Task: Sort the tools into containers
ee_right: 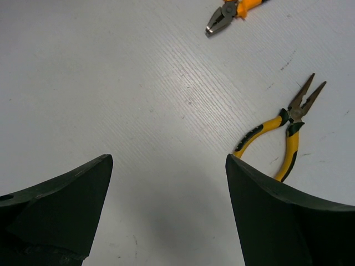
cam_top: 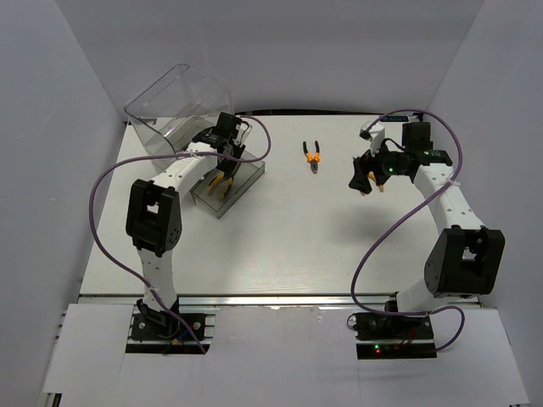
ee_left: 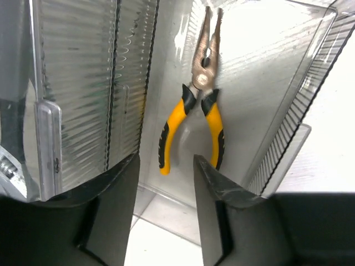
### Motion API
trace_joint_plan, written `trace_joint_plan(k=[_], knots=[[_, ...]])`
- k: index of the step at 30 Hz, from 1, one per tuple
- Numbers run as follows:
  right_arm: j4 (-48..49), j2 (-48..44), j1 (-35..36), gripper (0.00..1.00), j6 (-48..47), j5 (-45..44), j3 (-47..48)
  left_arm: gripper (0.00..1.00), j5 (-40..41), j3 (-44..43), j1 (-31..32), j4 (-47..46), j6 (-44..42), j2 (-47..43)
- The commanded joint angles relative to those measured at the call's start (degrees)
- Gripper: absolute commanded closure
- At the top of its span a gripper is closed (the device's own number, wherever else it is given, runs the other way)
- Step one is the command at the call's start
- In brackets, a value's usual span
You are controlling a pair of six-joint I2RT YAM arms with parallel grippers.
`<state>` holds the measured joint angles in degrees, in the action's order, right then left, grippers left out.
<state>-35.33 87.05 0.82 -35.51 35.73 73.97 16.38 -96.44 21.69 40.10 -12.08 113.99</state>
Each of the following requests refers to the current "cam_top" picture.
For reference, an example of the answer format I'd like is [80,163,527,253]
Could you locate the orange handled combination pliers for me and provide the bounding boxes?
[302,141,320,175]

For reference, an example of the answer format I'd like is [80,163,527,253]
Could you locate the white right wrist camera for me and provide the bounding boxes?
[359,120,385,157]

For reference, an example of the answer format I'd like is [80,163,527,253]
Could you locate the clear plastic drawer cabinet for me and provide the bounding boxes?
[124,64,234,156]

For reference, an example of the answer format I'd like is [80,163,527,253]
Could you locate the smoked plastic drawer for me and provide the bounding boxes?
[190,160,266,219]

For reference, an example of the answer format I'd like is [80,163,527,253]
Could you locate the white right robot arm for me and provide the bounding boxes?
[349,122,506,338]

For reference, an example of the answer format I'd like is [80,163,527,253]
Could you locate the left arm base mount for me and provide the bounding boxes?
[126,299,216,355]

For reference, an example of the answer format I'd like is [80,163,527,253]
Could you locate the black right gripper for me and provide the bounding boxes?
[349,136,407,194]

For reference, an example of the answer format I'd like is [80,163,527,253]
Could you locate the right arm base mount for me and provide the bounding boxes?
[346,313,437,360]

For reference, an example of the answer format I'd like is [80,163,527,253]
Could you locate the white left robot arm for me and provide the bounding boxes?
[126,113,245,338]

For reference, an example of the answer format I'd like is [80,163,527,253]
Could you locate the yellow pliers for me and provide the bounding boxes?
[367,171,384,193]
[207,174,232,198]

